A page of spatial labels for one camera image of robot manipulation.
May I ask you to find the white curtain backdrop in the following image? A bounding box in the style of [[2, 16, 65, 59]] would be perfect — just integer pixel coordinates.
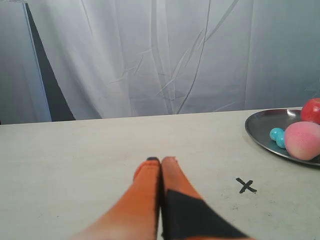
[[0, 0, 320, 124]]

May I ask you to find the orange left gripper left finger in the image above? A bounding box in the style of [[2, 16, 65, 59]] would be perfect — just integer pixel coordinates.
[[73, 157, 161, 240]]

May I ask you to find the round metal plate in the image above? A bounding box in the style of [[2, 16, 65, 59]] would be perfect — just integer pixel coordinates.
[[245, 108, 320, 168]]

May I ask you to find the turquoise bone toy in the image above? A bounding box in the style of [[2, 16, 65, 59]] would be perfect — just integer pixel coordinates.
[[269, 127, 286, 149]]

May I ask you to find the pink peach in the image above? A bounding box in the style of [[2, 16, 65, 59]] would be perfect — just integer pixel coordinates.
[[284, 121, 320, 161]]

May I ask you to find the red apple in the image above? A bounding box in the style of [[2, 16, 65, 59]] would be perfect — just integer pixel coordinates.
[[300, 98, 320, 125]]

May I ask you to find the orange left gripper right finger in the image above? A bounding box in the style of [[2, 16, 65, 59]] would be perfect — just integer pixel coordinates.
[[161, 156, 252, 240]]

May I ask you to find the black X mark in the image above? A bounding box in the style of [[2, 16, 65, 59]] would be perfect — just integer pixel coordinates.
[[235, 177, 257, 194]]

